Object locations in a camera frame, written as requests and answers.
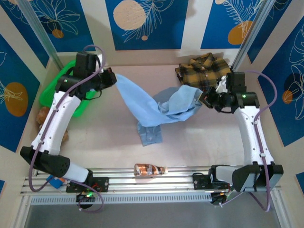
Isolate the white slotted cable duct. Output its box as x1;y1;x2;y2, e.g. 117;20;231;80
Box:
30;193;212;205

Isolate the light blue long sleeve shirt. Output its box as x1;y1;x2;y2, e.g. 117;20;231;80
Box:
115;74;204;147

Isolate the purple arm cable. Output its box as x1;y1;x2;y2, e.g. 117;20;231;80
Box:
28;45;107;213
213;70;278;212

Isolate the aluminium rail frame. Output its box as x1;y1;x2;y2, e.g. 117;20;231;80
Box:
20;166;283;198

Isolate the green plastic basket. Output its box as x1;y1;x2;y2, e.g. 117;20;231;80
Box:
39;59;105;118

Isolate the blue and orange toy block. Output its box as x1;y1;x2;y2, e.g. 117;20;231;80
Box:
46;174;65;190

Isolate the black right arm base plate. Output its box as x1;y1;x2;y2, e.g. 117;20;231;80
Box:
192;173;236;190

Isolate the yellow black plaid shirt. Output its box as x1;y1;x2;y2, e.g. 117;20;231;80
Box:
175;52;232;92

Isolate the brown drink bottle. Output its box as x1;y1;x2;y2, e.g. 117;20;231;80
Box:
134;163;169;178

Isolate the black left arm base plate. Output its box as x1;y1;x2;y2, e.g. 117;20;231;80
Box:
66;177;110;193

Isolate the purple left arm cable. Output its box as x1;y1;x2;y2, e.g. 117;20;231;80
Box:
28;45;107;213

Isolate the grey metal panel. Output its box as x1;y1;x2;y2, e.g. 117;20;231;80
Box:
23;204;282;228

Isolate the brown teddy bear plush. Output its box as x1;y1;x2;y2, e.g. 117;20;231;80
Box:
36;106;70;143

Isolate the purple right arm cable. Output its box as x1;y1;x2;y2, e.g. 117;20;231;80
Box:
213;70;278;212

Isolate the aluminium corner post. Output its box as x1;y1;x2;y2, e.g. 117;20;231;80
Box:
231;0;276;72
16;0;64;69

